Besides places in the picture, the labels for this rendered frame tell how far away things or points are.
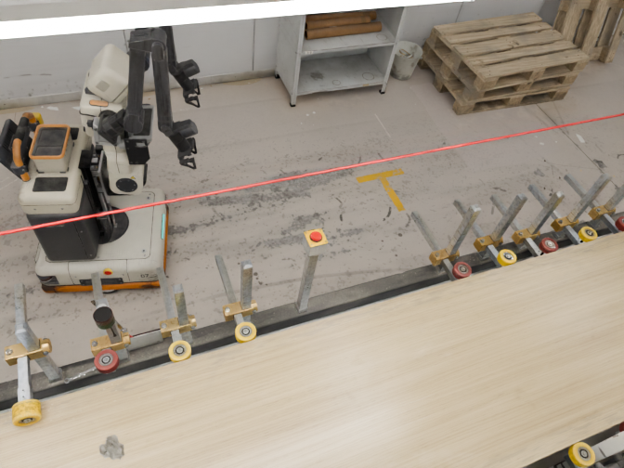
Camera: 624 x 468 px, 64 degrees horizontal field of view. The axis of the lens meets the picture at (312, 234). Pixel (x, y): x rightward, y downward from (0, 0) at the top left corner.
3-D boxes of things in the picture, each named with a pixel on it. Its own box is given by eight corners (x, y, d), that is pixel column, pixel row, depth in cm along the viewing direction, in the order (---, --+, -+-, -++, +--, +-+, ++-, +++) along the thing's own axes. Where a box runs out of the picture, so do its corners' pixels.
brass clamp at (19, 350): (9, 351, 172) (4, 345, 168) (51, 341, 176) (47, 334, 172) (9, 368, 169) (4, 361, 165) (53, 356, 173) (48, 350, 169)
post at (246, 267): (240, 322, 215) (240, 259, 178) (247, 320, 217) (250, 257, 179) (241, 330, 214) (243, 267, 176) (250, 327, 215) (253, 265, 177)
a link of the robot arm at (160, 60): (150, 27, 182) (149, 44, 175) (166, 28, 183) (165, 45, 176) (159, 119, 215) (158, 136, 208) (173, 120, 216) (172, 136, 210)
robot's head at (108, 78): (83, 90, 205) (103, 67, 198) (89, 60, 218) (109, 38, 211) (114, 109, 214) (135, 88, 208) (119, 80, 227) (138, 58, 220)
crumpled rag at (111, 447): (94, 448, 158) (93, 445, 157) (112, 431, 162) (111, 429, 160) (110, 468, 155) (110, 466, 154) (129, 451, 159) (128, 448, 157)
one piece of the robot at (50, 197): (52, 276, 275) (-5, 169, 210) (68, 202, 308) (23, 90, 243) (115, 273, 281) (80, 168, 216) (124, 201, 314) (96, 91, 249)
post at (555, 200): (510, 252, 266) (555, 190, 229) (515, 250, 267) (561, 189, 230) (514, 256, 264) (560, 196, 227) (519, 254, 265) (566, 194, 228)
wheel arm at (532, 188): (526, 188, 275) (529, 184, 271) (530, 188, 276) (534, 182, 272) (577, 250, 251) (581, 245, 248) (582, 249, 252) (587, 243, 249)
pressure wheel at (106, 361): (98, 365, 185) (92, 352, 176) (121, 358, 188) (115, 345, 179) (101, 384, 181) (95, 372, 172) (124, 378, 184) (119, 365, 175)
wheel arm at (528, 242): (488, 200, 268) (491, 194, 265) (493, 198, 269) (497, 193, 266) (537, 263, 244) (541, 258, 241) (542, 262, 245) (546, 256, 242)
